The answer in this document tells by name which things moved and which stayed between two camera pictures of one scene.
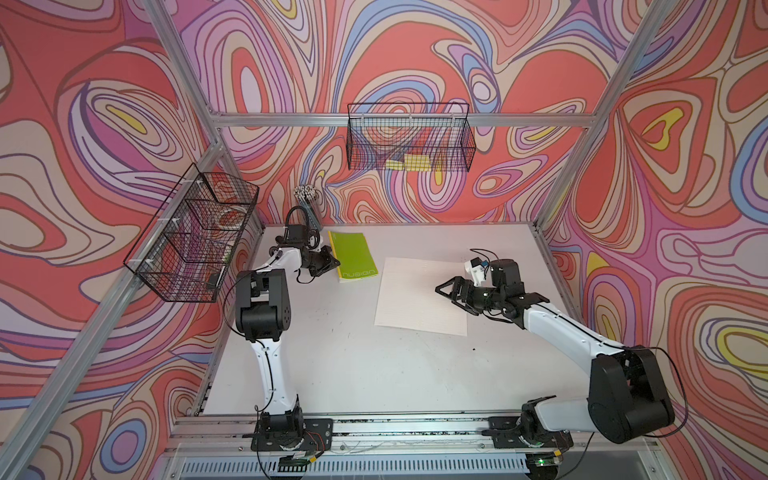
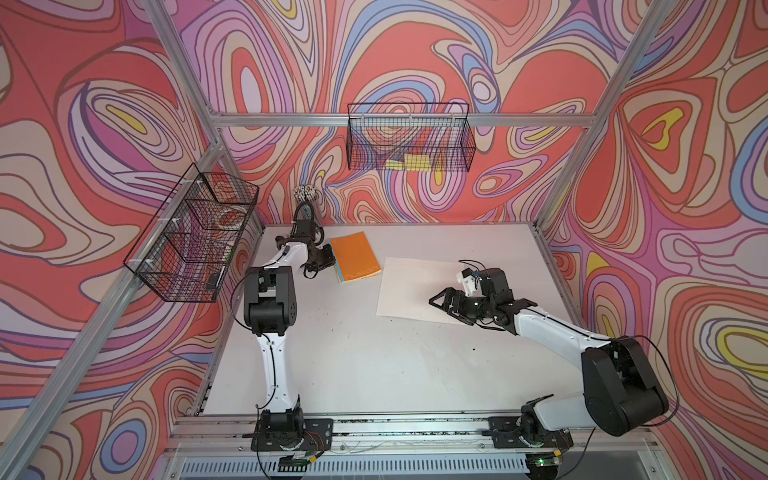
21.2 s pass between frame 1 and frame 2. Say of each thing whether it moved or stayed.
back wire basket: stayed
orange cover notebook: moved
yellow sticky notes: stayed
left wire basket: stayed
